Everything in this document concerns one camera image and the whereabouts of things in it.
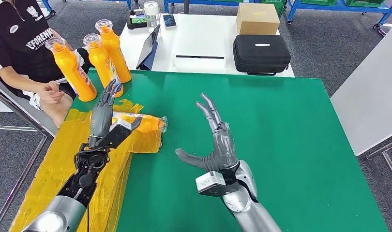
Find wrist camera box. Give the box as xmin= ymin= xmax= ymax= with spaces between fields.
xmin=96 ymin=116 xmax=143 ymax=149
xmin=195 ymin=171 xmax=240 ymax=198

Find clear glass jar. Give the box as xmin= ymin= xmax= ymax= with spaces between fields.
xmin=143 ymin=1 xmax=161 ymax=32

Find blue metal rack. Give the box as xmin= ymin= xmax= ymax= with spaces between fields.
xmin=164 ymin=0 xmax=287 ymax=14
xmin=40 ymin=0 xmax=133 ymax=16
xmin=286 ymin=0 xmax=392 ymax=29

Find white table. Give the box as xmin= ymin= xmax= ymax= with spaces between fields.
xmin=330 ymin=27 xmax=392 ymax=189
xmin=119 ymin=14 xmax=295 ymax=78

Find yellow tape patch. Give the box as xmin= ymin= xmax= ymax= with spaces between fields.
xmin=10 ymin=99 xmax=163 ymax=232

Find tablet in blue cover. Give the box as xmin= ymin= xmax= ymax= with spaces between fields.
xmin=136 ymin=24 xmax=161 ymax=71

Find brown cardboard box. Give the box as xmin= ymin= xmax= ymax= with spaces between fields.
xmin=236 ymin=3 xmax=281 ymax=36

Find person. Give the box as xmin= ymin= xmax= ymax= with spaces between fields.
xmin=0 ymin=0 xmax=94 ymax=129

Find person's right hand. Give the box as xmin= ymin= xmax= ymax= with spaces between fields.
xmin=37 ymin=80 xmax=66 ymax=105

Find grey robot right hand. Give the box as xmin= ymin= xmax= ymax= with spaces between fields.
xmin=175 ymin=93 xmax=240 ymax=172

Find grey metal chair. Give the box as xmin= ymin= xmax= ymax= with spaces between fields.
xmin=0 ymin=69 xmax=59 ymax=232

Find green plastic crate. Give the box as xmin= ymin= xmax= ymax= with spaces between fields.
xmin=345 ymin=0 xmax=387 ymax=6
xmin=260 ymin=0 xmax=287 ymax=19
xmin=300 ymin=0 xmax=339 ymax=5

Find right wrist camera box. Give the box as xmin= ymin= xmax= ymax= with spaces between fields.
xmin=195 ymin=171 xmax=240 ymax=198

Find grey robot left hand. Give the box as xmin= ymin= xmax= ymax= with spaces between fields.
xmin=88 ymin=79 xmax=123 ymax=148

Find black smartphone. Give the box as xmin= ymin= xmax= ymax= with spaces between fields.
xmin=163 ymin=14 xmax=178 ymax=29

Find white flat box black slot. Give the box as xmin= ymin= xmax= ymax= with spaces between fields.
xmin=173 ymin=38 xmax=227 ymax=73

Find black handheld screen device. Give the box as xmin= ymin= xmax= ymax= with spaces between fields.
xmin=126 ymin=9 xmax=148 ymax=30

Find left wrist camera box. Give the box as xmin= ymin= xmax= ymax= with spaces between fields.
xmin=96 ymin=116 xmax=143 ymax=149

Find orange detergent bottle clear cap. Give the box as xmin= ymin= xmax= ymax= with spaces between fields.
xmin=95 ymin=19 xmax=132 ymax=84
xmin=111 ymin=111 xmax=168 ymax=134
xmin=83 ymin=33 xmax=124 ymax=98
xmin=45 ymin=37 xmax=98 ymax=102

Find black zip case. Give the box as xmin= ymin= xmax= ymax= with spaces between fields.
xmin=233 ymin=34 xmax=291 ymax=77

